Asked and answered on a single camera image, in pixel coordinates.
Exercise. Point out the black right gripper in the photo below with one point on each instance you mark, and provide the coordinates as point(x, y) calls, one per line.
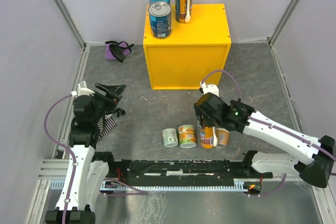
point(207, 114)

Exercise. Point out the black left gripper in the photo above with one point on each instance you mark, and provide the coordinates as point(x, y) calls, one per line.
point(105, 97)

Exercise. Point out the green label small can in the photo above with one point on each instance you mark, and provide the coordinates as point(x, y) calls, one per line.
point(170, 138)

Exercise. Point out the tall orange can with spoon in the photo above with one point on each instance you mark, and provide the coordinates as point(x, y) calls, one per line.
point(183, 10)

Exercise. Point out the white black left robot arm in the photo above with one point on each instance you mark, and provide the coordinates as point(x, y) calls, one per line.
point(87, 167)

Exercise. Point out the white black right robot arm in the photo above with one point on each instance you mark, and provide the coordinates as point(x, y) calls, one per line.
point(308, 157)

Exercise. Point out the black white striped cloth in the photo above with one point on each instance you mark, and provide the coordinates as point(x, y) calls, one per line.
point(107, 123)

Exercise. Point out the orange fruit label can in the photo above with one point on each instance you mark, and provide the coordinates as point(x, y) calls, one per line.
point(187, 136)

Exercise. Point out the purple black cloth pouch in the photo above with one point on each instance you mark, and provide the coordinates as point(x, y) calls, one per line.
point(117, 50)

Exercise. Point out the yellow wooden box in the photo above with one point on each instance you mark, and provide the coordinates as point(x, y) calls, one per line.
point(193, 50)

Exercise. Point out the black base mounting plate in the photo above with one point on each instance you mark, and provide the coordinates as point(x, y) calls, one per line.
point(183, 173)

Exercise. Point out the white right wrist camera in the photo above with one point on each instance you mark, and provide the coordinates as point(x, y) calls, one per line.
point(209, 88)

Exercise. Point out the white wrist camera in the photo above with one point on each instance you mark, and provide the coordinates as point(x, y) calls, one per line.
point(209, 88)
point(81, 89)

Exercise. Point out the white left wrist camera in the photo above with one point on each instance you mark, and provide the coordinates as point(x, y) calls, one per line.
point(81, 89)

